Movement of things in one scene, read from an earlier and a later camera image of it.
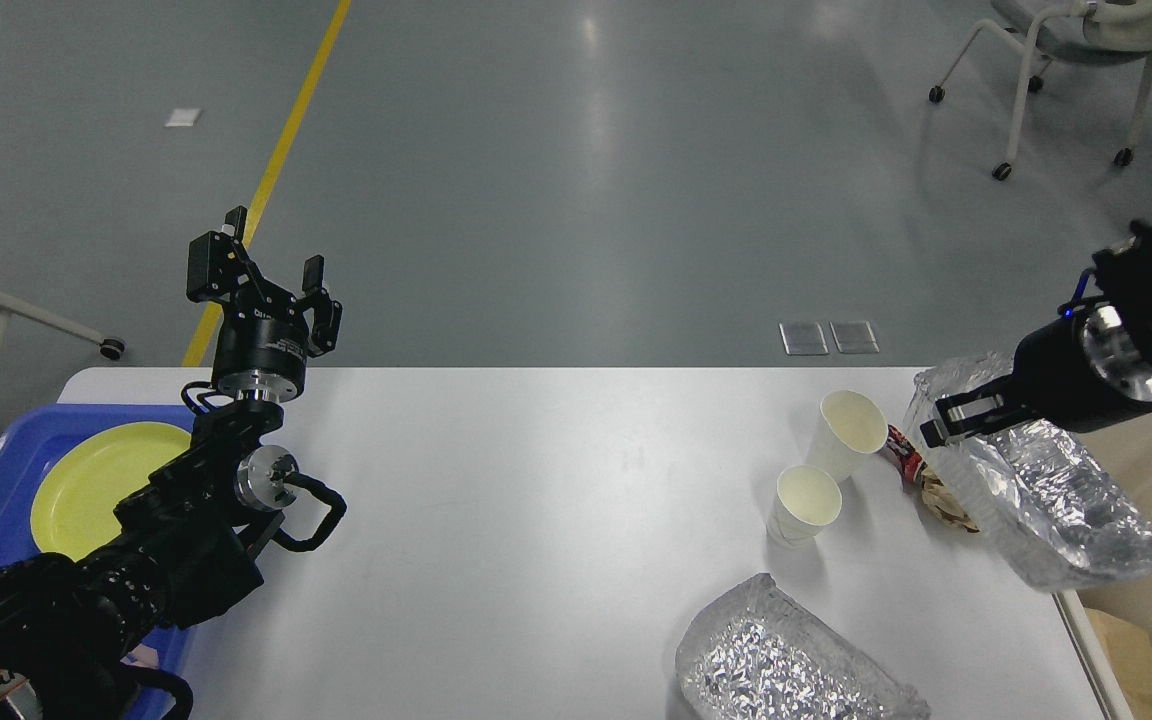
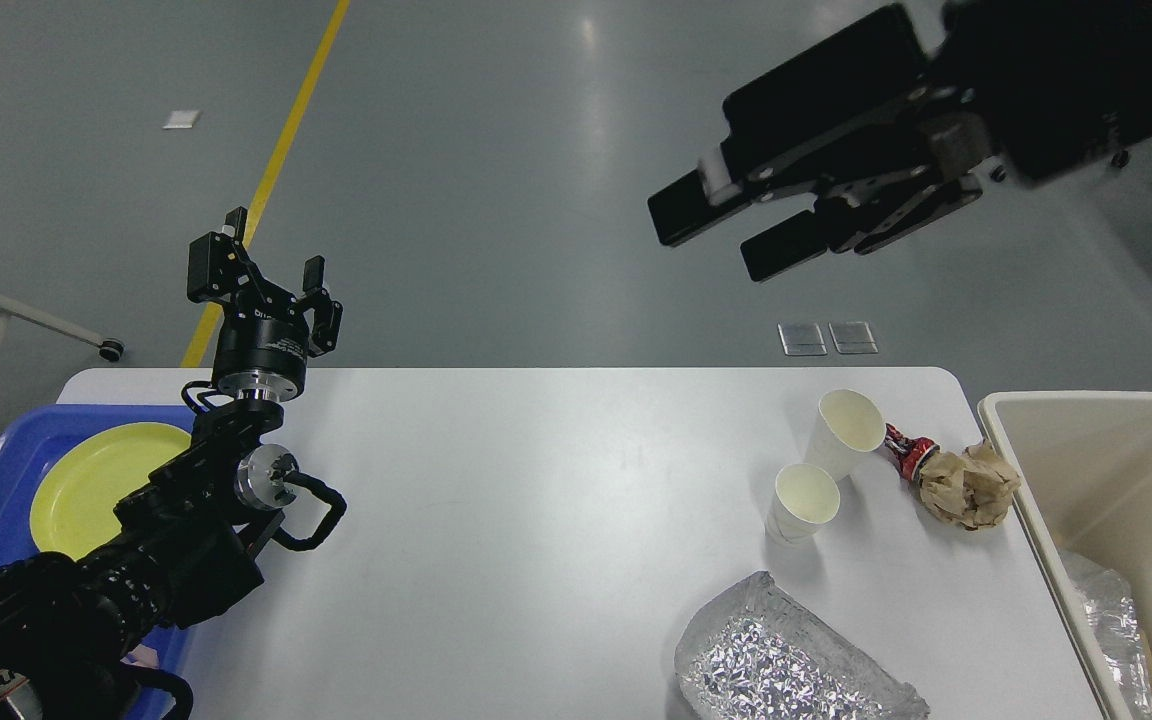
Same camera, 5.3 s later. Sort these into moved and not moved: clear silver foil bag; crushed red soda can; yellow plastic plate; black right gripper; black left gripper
Moved: black right gripper; clear silver foil bag
Not moved: black left gripper; yellow plastic plate; crushed red soda can
